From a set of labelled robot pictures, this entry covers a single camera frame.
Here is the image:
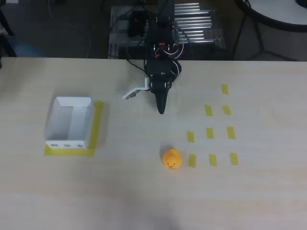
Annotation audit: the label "round white table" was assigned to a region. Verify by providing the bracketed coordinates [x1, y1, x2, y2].
[231, 0, 307, 61]

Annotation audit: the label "black power cable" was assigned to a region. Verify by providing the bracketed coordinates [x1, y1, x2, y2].
[125, 38, 147, 72]

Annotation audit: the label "white bracket wrist camera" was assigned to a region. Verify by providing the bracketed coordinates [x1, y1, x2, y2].
[122, 78, 151, 101]

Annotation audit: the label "yellow rubber duck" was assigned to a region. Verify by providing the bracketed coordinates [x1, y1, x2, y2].
[162, 148, 183, 171]

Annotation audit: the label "blue chair seat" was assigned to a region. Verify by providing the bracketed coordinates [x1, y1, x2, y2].
[0, 35, 50, 58]

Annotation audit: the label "red white servo wires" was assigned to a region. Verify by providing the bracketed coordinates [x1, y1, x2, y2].
[153, 23, 185, 75]

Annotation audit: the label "white cardboard box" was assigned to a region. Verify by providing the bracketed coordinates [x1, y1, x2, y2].
[45, 96, 93, 150]

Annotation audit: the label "aluminium roller rack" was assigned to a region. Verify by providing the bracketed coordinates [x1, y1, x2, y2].
[108, 2, 227, 59]

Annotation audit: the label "white floor cable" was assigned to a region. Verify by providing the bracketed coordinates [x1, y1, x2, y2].
[47, 0, 92, 58]

